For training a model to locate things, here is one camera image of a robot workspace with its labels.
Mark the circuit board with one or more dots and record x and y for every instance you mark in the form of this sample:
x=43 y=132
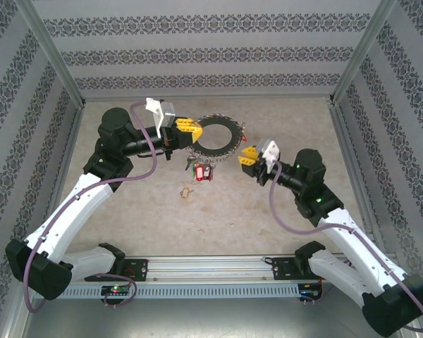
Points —
x=116 y=289
x=308 y=294

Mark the orange key tag with key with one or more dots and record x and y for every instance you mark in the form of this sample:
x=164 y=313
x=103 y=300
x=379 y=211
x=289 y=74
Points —
x=186 y=192

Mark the grey metal sheet panel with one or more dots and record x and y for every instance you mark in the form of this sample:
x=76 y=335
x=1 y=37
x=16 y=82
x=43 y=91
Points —
x=211 y=320

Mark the aluminium left side rail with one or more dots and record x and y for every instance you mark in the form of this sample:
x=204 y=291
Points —
x=70 y=148

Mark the black mounting plate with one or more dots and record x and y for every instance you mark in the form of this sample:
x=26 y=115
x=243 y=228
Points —
x=137 y=269
x=282 y=269

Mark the aluminium right frame post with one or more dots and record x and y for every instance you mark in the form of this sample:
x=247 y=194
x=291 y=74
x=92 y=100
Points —
x=363 y=53

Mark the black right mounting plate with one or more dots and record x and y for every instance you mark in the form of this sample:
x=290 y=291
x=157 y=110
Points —
x=282 y=269

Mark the aluminium frame post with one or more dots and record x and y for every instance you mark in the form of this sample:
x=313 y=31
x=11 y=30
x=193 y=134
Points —
x=53 y=53
x=363 y=53

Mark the right circuit board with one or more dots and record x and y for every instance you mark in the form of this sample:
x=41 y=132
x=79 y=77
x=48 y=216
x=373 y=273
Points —
x=308 y=294

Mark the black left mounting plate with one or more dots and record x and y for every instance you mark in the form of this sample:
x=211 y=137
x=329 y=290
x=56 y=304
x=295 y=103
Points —
x=137 y=269

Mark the left circuit board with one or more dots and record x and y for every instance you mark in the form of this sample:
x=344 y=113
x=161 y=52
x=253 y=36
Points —
x=116 y=289

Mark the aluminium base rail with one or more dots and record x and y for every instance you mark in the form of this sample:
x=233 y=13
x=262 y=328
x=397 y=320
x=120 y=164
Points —
x=204 y=267

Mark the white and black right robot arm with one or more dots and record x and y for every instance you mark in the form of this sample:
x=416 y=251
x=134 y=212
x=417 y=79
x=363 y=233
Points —
x=349 y=243

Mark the metal disc with key rings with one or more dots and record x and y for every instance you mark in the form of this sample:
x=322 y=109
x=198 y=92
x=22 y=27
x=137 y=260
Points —
x=234 y=141

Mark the aluminium right side rail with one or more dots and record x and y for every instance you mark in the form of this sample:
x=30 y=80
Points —
x=345 y=141

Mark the silver key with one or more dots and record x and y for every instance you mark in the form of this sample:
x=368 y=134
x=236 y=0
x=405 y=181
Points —
x=188 y=163

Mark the aluminium left frame post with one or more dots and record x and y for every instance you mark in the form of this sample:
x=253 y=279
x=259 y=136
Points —
x=53 y=53

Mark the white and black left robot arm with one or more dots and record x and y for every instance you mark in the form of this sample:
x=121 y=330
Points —
x=67 y=214

